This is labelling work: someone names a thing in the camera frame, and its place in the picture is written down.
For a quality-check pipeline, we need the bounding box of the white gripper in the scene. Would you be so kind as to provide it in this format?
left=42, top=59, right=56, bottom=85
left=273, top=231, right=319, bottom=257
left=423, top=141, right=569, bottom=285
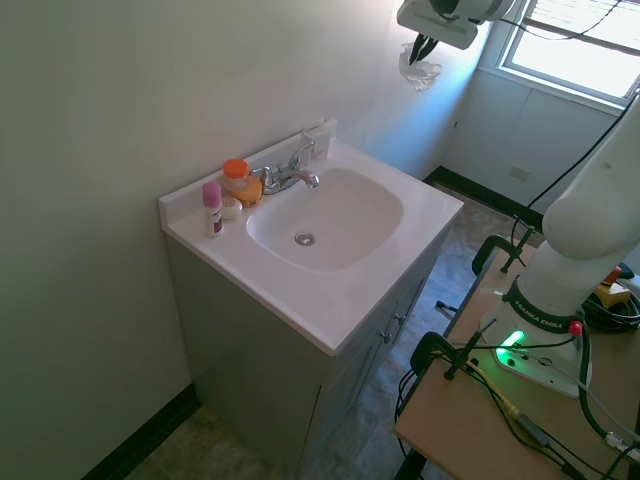
left=396, top=0, right=481, bottom=66

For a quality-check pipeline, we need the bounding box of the white tissue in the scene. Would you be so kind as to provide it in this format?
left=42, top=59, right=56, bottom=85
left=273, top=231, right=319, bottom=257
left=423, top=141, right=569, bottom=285
left=397, top=41, right=444, bottom=93

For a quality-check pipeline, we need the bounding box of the white rectangular box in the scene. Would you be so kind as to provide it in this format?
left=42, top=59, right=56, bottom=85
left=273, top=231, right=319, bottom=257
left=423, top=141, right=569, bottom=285
left=300, top=118, right=338, bottom=163

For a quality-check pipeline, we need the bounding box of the window with blinds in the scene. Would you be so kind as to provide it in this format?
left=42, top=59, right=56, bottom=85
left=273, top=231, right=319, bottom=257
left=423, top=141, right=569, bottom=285
left=496, top=0, right=640, bottom=110

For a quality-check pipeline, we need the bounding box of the black baseboard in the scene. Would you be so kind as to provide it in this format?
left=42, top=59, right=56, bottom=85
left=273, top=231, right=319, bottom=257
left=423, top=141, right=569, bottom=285
left=81, top=381, right=202, bottom=480
left=421, top=165, right=545, bottom=230

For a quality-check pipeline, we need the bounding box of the chrome sink faucet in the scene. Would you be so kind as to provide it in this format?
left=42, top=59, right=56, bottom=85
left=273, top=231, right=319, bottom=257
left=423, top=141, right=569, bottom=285
left=250, top=139, right=322, bottom=197

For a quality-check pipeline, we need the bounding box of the black table clamp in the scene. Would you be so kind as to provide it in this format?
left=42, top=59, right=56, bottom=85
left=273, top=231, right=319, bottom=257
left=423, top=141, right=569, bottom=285
left=471, top=214, right=540, bottom=277
left=409, top=319, right=500, bottom=385

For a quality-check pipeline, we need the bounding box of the clear jar with orange lid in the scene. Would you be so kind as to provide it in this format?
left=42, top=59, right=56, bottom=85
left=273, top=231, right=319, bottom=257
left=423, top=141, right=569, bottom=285
left=221, top=158, right=251, bottom=194

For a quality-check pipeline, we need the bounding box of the short orange jar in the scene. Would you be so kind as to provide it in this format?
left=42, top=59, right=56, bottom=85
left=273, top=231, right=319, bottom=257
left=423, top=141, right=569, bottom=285
left=229, top=177, right=265, bottom=209

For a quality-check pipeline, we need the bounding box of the white vanity sink top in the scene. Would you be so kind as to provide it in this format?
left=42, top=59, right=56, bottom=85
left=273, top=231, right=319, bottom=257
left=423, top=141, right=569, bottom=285
left=158, top=118, right=466, bottom=358

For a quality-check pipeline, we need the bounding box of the small round white container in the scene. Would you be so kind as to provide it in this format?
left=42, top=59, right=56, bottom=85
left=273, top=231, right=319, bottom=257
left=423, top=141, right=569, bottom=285
left=220, top=197, right=245, bottom=222

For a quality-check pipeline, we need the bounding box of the pink capped deodorant stick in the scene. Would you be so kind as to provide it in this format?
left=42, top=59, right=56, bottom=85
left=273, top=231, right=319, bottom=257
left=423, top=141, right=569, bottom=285
left=201, top=181, right=225, bottom=240

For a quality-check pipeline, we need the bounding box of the yellow emergency stop box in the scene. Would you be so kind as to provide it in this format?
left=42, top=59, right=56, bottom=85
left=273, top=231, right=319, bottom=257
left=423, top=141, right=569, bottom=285
left=596, top=266, right=640, bottom=310

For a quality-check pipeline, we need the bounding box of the grey vanity cabinet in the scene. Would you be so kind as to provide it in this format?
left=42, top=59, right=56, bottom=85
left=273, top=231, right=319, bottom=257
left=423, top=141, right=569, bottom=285
left=164, top=233, right=452, bottom=477

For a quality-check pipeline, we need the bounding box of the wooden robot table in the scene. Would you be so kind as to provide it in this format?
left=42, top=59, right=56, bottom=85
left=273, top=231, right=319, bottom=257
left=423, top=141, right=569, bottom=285
left=394, top=247, right=640, bottom=480

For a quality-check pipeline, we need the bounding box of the thick black cable coil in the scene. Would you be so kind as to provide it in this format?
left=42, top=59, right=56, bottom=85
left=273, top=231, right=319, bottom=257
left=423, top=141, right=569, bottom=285
left=581, top=293, right=640, bottom=335

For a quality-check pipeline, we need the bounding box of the yellow cable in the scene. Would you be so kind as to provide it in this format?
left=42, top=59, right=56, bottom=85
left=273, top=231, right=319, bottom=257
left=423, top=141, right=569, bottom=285
left=462, top=358, right=526, bottom=421

